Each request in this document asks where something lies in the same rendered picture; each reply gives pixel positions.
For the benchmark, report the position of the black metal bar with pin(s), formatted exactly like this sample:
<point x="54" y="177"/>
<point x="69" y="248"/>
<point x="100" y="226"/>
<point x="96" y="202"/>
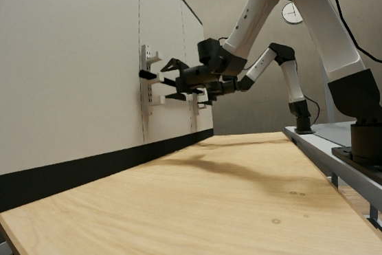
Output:
<point x="149" y="76"/>

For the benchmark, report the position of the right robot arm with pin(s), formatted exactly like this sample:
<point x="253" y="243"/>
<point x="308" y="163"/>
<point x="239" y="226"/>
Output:
<point x="284" y="56"/>

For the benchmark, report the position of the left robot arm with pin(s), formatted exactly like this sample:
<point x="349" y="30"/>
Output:
<point x="352" y="86"/>

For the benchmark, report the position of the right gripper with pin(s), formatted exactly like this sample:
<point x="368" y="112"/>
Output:
<point x="210" y="99"/>

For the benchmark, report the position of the light grey wall panel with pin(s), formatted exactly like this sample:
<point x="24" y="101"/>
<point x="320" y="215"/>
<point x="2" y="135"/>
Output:
<point x="71" y="99"/>

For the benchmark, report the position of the grey vertical post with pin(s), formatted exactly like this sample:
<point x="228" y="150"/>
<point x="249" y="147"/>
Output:
<point x="329" y="100"/>

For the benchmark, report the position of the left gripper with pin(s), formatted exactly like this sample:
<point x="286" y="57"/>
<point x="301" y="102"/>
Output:
<point x="188" y="77"/>

